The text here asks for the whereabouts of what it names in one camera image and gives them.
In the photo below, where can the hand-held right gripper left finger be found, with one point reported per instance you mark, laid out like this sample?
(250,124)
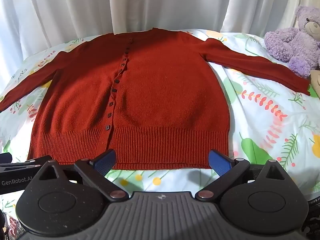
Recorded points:
(106,162)

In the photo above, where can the floral bed sheet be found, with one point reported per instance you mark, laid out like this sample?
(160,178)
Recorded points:
(262,130)

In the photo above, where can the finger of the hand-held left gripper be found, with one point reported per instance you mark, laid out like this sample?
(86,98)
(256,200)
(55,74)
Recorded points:
(22,163)

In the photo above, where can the red knit cardigan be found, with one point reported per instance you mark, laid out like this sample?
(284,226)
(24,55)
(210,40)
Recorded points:
(160,92)

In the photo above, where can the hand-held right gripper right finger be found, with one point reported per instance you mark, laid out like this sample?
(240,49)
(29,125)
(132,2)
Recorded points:
(220,163)

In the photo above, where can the white curtain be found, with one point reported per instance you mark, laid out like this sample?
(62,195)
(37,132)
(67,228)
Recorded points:
(75,10)

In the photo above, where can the purple teddy bear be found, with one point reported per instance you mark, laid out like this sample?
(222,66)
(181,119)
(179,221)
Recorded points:
(292,45)

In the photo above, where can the dark printed object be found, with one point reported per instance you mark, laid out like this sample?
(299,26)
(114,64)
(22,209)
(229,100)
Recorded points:
(314,215)
(10,227)

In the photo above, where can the beige plush toy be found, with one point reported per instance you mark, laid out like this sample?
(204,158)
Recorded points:
(316,82)

